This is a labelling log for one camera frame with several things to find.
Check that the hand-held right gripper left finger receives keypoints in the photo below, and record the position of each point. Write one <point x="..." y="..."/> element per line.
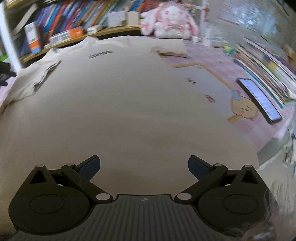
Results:
<point x="90" y="168"/>

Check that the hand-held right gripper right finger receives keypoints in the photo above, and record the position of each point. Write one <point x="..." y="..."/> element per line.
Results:
<point x="197" y="168"/>

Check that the cream shirt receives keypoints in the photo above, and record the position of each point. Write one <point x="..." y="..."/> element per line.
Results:
<point x="115" y="104"/>

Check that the white wooden bookshelf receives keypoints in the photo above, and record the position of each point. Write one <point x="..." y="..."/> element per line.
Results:
<point x="9" y="34"/>

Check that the tall orange white box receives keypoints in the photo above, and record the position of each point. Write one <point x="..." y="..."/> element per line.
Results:
<point x="32" y="39"/>

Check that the long orange white box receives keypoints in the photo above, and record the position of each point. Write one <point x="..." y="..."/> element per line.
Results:
<point x="66" y="36"/>

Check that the black smartphone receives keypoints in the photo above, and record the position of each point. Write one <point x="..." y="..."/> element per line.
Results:
<point x="259" y="99"/>

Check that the pink checked cartoon desk mat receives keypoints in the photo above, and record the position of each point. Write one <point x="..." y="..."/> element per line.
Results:
<point x="208" y="76"/>

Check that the row of colourful books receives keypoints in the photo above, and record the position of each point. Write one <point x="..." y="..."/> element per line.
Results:
<point x="76" y="14"/>

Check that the fluffy grey cuff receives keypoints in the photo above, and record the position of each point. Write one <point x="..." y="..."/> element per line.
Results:
<point x="277" y="220"/>

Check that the small white box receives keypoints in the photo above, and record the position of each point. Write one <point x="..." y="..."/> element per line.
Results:
<point x="93" y="29"/>

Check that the flat stack of thin books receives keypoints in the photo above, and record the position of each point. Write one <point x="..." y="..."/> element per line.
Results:
<point x="266" y="67"/>

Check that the yellow green toy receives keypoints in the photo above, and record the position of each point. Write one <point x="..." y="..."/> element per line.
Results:
<point x="227" y="49"/>

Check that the clear square note box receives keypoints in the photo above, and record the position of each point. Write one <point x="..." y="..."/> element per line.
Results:
<point x="116" y="19"/>

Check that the white plug adapter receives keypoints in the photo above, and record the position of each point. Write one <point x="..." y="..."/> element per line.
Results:
<point x="196" y="38"/>

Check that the beige pen holder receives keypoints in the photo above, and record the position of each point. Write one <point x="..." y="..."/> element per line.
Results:
<point x="133" y="18"/>

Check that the pink white bunny plush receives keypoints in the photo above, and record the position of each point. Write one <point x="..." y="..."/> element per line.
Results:
<point x="172" y="17"/>

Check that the wall chart poster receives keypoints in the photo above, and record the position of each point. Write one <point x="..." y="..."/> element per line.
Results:
<point x="249" y="16"/>

